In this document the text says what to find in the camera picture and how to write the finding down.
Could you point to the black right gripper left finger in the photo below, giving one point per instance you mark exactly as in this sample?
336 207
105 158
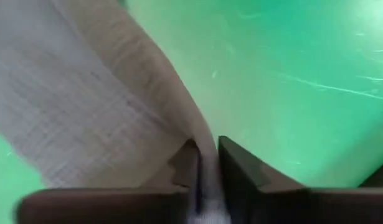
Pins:
101 207

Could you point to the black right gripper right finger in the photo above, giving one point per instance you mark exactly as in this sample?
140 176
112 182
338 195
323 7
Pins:
287 208

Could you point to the dark green garment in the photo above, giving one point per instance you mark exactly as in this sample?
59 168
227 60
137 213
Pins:
85 109

